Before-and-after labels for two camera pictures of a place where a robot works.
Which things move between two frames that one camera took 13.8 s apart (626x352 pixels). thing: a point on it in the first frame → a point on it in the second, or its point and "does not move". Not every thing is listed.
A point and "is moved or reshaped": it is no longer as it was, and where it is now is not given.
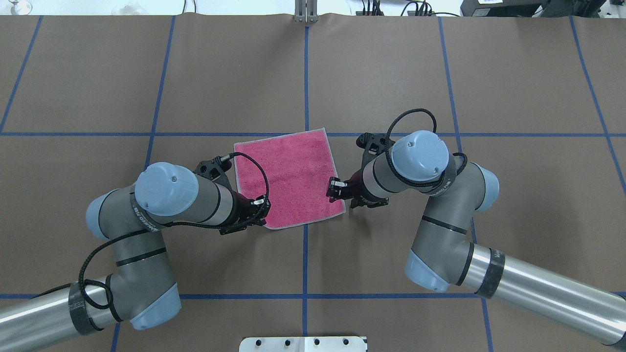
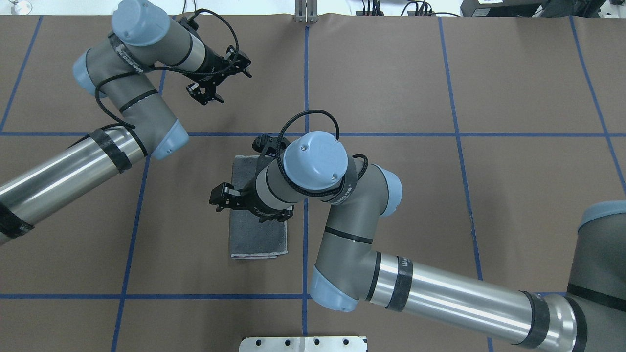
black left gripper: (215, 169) → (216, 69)
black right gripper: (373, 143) → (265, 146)
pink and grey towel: (299, 165) is moved or reshaped
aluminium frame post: (306, 11) does not move
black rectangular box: (502, 8) does not move
